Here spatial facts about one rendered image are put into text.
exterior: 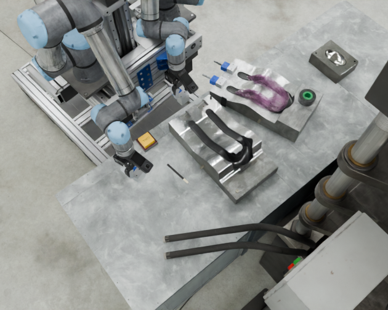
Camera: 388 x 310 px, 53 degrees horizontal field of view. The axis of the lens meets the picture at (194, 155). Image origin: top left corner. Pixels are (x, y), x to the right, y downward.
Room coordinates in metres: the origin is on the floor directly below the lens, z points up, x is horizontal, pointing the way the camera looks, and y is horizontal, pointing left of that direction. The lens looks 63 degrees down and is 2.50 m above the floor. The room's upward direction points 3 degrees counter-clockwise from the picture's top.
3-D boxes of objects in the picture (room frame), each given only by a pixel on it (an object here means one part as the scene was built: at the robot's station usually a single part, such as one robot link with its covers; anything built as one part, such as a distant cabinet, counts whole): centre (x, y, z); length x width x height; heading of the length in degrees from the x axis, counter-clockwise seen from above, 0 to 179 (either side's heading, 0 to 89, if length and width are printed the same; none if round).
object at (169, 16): (1.54, 0.11, 1.09); 0.15 x 0.15 x 0.10
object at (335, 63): (1.36, -0.77, 0.84); 0.20 x 0.15 x 0.07; 36
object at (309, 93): (1.08, -0.56, 0.93); 0.08 x 0.08 x 0.04
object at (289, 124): (1.15, -0.37, 0.86); 0.50 x 0.26 x 0.11; 54
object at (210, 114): (0.89, -0.13, 0.92); 0.35 x 0.16 x 0.09; 36
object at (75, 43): (1.21, 0.48, 1.20); 0.13 x 0.12 x 0.14; 127
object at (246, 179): (0.87, -0.14, 0.87); 0.50 x 0.26 x 0.14; 36
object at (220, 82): (1.26, -0.12, 0.86); 0.13 x 0.05 x 0.05; 54
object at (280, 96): (1.15, -0.37, 0.90); 0.26 x 0.18 x 0.08; 54
